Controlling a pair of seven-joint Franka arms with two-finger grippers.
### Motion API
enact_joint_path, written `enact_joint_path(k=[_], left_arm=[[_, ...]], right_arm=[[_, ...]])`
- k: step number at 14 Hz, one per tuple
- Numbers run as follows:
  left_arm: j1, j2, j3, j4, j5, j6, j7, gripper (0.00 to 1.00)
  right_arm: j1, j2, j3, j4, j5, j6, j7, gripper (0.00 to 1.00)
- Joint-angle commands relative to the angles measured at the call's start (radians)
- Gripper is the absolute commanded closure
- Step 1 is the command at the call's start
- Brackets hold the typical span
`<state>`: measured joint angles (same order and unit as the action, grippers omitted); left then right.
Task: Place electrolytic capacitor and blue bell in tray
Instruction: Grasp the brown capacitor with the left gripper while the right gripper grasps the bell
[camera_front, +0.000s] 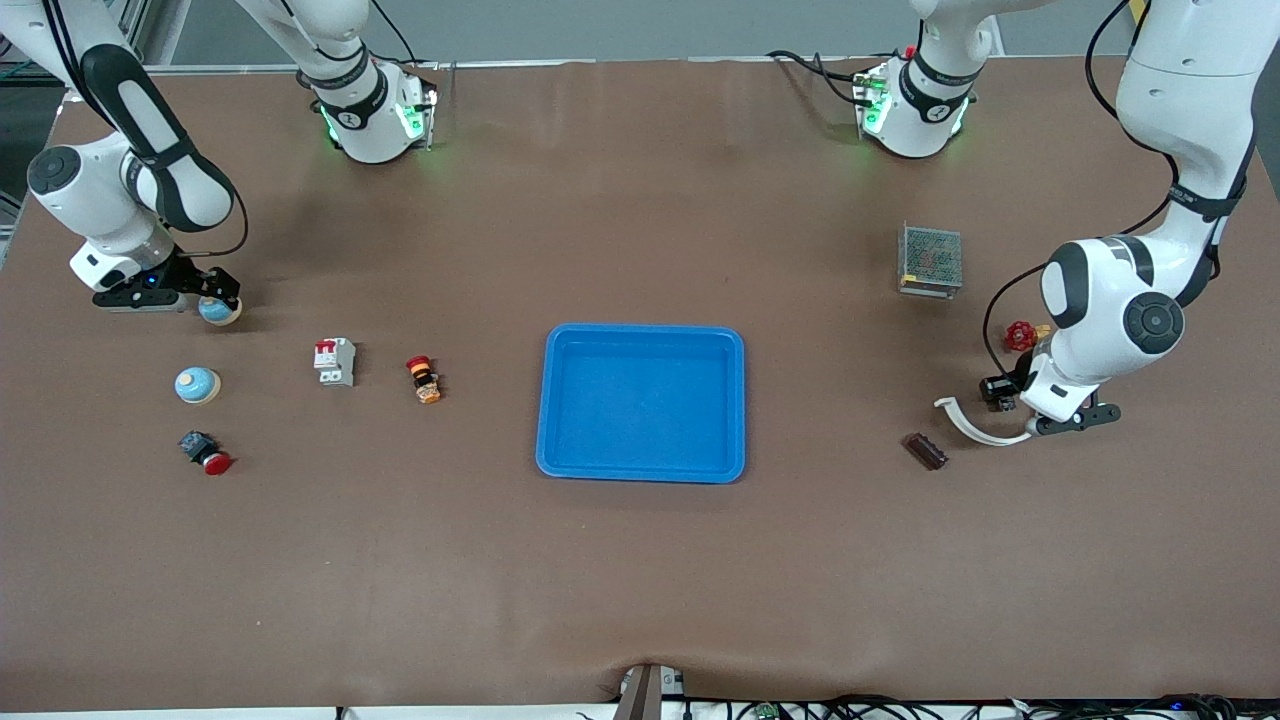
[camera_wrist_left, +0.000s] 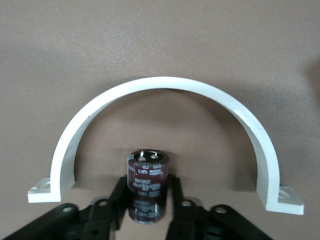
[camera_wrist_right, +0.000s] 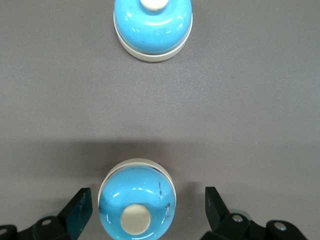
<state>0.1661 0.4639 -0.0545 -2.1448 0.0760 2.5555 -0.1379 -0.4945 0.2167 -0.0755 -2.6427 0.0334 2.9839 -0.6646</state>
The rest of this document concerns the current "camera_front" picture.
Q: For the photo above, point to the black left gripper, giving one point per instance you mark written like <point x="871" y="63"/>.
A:
<point x="1000" y="389"/>

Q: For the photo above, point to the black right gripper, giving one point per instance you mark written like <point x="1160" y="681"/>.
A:
<point x="189" y="271"/>

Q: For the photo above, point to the blue call bell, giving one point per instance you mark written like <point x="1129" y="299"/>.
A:
<point x="196" y="384"/>
<point x="219" y="313"/>

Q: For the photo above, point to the dark brown electrolytic capacitor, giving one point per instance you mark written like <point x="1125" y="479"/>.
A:
<point x="925" y="451"/>

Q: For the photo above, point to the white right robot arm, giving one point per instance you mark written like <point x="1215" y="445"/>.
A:
<point x="90" y="190"/>

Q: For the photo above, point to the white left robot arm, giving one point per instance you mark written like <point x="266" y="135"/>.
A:
<point x="1190" y="110"/>

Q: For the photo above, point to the blue plastic tray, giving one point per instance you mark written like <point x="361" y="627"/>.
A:
<point x="642" y="403"/>

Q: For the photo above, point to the white curved plastic clamp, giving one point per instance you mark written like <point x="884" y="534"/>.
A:
<point x="975" y="428"/>

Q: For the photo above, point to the metal mesh power supply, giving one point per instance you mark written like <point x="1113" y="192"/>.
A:
<point x="930" y="260"/>

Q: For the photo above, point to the red mushroom push button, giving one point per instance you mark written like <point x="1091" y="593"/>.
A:
<point x="208" y="454"/>

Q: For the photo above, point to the white circuit breaker red switch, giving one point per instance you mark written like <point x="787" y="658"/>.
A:
<point x="336" y="362"/>

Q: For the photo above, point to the red orange emergency stop switch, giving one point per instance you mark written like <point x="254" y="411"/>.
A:
<point x="424" y="379"/>

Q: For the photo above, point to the aluminium frame profile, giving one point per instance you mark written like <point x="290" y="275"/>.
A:
<point x="135" y="25"/>

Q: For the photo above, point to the grey metal table bracket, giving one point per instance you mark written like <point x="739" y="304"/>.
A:
<point x="648" y="692"/>

